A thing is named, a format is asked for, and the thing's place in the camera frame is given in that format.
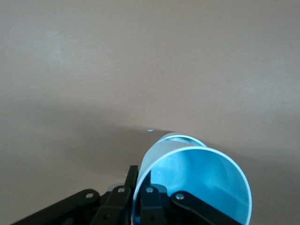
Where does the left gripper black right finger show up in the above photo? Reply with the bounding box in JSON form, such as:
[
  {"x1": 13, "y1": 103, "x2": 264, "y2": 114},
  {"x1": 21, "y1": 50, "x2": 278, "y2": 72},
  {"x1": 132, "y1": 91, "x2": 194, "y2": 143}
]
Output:
[{"x1": 139, "y1": 184, "x2": 242, "y2": 225}]

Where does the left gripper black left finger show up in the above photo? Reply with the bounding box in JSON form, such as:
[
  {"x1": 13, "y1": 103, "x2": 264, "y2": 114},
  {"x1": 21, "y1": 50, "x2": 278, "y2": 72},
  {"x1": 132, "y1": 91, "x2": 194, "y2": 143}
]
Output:
[{"x1": 10, "y1": 165, "x2": 139, "y2": 225}]

